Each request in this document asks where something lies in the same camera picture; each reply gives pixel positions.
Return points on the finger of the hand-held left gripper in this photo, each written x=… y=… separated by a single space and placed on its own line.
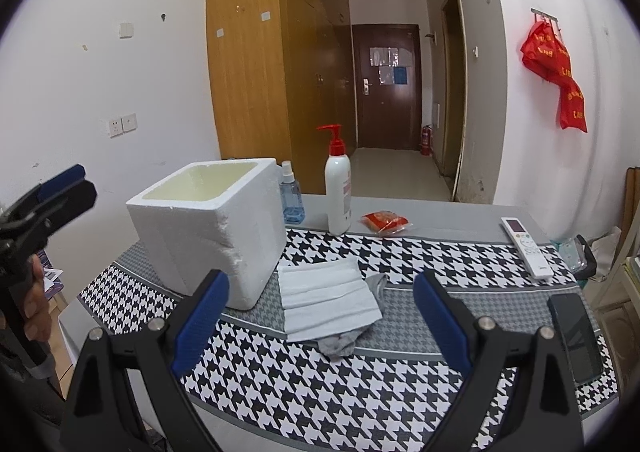
x=62 y=177
x=75 y=199

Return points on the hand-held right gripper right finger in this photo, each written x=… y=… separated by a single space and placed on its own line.
x=440 y=327

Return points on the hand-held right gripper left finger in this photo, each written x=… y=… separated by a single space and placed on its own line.
x=200 y=322

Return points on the white foam box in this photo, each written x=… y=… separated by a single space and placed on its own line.
x=200 y=242

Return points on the grey sock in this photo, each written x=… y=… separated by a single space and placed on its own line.
x=342 y=347

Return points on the white towel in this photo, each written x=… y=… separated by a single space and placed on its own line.
x=325 y=297

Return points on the person's left forearm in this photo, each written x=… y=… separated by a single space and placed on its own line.
x=20 y=397

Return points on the person's left hand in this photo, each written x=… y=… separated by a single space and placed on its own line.
x=36 y=307

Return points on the red snack packet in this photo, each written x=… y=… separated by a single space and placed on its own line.
x=385 y=223

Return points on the white remote control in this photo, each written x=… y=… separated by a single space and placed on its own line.
x=527 y=247

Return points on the houndstooth tablecloth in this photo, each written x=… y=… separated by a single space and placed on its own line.
x=300 y=392

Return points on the black smartphone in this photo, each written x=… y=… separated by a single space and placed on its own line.
x=575 y=337

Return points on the clear plastic packet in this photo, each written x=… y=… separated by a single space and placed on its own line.
x=570 y=254

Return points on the blue spray bottle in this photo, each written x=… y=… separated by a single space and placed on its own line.
x=292 y=204

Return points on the white lotion pump bottle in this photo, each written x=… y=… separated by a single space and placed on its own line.
x=338 y=192

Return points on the white plastic bag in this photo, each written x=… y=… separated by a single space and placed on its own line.
x=607 y=252

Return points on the red fire extinguisher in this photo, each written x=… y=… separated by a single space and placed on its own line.
x=426 y=141

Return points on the wooden wardrobe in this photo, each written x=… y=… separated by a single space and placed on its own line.
x=260 y=81

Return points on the wooden boards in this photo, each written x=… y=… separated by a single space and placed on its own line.
x=632 y=202

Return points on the brown entrance door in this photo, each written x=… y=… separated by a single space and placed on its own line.
x=387 y=91

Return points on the red plastic bags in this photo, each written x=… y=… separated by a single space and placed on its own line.
x=555 y=66

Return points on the white wall outlets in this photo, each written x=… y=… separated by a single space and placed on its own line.
x=123 y=124

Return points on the white wall switch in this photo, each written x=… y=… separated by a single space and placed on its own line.
x=126 y=30

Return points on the wooden side door frame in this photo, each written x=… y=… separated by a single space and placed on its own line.
x=452 y=96

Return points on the metal wall hook rack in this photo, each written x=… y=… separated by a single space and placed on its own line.
x=545 y=14

